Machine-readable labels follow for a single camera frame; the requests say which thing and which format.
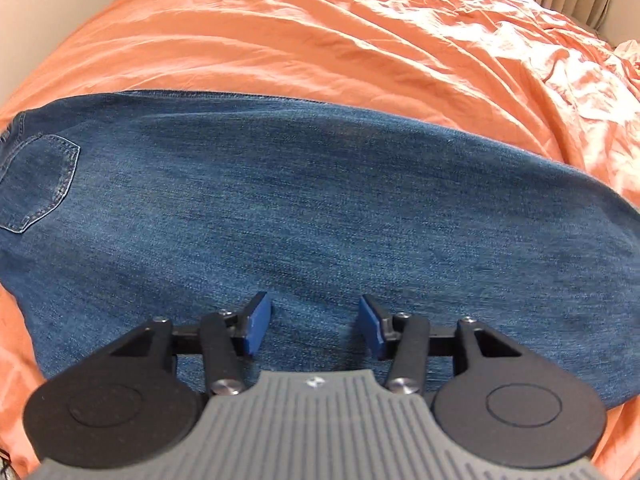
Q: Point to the orange bed sheet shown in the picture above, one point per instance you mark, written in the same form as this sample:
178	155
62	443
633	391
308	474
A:
504	70

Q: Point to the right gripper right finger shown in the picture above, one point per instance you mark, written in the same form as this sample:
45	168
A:
492	396

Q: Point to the blue denim jeans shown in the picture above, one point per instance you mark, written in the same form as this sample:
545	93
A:
121	206

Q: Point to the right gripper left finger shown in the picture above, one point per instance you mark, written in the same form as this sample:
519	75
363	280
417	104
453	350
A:
144	392

